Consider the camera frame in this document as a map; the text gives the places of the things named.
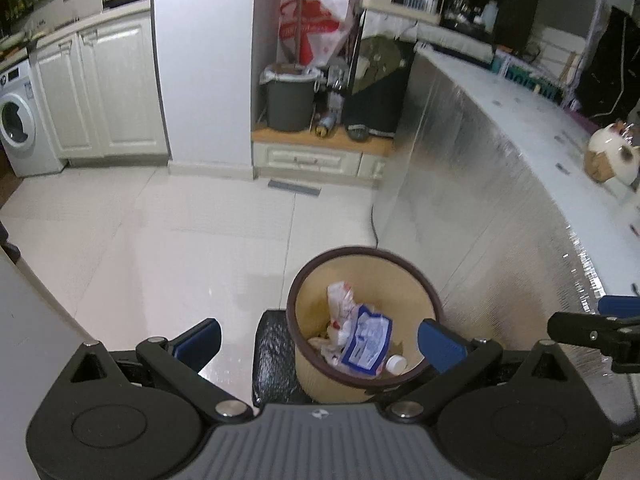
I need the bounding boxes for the white washing machine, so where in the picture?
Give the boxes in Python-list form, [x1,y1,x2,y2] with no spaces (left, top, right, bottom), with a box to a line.
[0,59,67,178]

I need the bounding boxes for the spray can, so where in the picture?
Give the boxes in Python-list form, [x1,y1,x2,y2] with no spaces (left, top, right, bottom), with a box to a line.
[316,110,341,138]

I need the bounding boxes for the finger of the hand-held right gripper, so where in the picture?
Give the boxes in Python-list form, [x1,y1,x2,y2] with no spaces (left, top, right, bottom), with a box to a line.
[547,311,640,373]
[598,295,640,317]

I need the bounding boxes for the white kitchen cabinets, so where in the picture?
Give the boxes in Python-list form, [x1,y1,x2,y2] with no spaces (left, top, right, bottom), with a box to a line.
[30,10,169,162]

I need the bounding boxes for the clear plastic bag red print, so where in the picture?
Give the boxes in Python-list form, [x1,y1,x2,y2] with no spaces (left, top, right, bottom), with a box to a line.
[326,281,361,333]

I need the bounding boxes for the blue and white wrapper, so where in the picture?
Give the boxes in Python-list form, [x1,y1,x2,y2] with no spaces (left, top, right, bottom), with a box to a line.
[340,305,393,376]

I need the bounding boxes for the red and white plastic bag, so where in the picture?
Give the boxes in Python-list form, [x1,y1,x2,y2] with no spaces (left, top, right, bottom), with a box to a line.
[279,0,352,68]

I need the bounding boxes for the white side cabinet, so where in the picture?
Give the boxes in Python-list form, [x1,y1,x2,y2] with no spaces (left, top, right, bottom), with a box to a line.
[0,246,96,461]

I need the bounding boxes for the beige bin with brown rim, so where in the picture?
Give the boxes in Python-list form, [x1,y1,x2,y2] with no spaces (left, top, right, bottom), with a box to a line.
[286,245,446,405]

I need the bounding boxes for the white cat-shaped ceramic jar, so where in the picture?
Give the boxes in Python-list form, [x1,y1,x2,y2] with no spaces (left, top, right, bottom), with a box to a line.
[585,121,640,186]

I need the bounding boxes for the black jacket with white trim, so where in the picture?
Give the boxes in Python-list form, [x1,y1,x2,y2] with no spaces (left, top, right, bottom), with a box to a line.
[575,5,640,117]

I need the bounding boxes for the black textured mat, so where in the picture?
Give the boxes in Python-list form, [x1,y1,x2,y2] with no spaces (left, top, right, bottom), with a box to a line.
[251,309,302,407]

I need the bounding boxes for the white tissue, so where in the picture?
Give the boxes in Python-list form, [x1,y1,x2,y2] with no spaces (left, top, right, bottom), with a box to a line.
[307,330,347,367]

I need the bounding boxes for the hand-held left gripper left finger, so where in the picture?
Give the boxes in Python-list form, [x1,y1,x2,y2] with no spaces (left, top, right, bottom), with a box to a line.
[67,317,253,421]

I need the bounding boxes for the grey trash bin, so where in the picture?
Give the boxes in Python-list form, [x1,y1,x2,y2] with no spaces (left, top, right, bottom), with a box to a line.
[260,62,321,132]

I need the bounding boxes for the white heart-print table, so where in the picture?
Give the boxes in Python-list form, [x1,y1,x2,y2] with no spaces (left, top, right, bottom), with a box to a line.
[372,42,640,441]

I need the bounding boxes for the low white drawer cabinet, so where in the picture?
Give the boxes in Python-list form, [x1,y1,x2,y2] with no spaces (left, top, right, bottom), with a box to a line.
[251,127,396,192]

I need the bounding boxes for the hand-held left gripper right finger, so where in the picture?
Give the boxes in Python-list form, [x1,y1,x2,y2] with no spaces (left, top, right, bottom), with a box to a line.
[389,317,571,423]

